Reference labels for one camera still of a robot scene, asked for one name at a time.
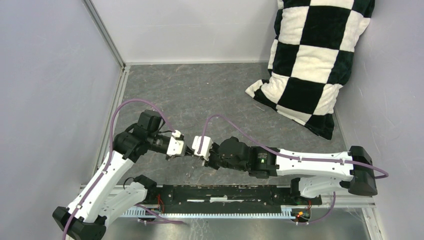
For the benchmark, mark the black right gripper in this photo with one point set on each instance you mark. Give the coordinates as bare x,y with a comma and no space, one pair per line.
209,163

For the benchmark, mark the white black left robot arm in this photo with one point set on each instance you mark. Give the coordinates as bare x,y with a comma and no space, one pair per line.
89,215

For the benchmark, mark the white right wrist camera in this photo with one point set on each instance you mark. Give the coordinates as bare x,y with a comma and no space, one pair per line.
201,147

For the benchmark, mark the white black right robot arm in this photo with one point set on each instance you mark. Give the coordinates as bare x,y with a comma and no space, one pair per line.
316,173

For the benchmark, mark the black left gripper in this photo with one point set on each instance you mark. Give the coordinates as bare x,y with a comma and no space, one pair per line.
187,151

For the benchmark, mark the aluminium frame rail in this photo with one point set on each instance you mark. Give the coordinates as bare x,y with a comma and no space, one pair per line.
119,89

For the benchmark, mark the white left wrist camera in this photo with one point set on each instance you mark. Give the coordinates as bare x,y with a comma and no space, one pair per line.
176,144

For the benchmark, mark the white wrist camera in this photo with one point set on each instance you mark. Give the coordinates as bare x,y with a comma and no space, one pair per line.
201,147
176,144

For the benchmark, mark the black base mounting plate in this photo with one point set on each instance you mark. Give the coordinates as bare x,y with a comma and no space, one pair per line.
224,199

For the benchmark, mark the black white checkered pillow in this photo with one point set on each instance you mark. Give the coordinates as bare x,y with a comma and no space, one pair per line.
311,59

